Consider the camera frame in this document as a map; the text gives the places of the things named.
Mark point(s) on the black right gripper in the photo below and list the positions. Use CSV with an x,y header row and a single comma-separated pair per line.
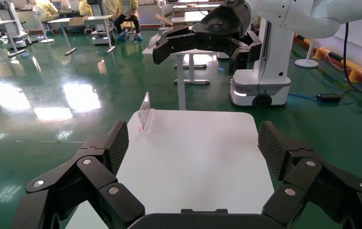
x,y
222,25

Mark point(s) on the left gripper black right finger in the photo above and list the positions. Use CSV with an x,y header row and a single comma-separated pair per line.
x,y
304,177

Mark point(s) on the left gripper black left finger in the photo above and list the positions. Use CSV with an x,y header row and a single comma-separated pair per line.
x,y
92,177

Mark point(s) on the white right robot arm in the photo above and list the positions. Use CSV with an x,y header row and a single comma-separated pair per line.
x,y
295,12

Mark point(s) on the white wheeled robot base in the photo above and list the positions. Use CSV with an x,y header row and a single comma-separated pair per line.
x,y
272,72

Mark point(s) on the flat cardboard box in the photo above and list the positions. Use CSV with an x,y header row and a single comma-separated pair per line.
x,y
77,21

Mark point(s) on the cardboard piece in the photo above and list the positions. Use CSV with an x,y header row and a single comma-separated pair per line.
x,y
164,20

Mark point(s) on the black power adapter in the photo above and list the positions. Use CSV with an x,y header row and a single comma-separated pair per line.
x,y
329,97

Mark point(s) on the clear acrylic sign holder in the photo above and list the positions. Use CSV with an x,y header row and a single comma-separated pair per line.
x,y
144,110

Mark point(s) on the seated person in yellow jacket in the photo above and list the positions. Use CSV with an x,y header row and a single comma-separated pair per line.
x,y
127,15

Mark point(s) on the white round-base stand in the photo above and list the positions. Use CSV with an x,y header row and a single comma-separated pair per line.
x,y
307,61

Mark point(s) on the yellow and black barrier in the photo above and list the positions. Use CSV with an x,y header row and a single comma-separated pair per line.
x,y
355,68

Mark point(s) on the white standing fan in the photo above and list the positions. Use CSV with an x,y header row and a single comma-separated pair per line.
x,y
40,19

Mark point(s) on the white wheeled robot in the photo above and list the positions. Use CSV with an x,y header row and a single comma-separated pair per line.
x,y
13,28

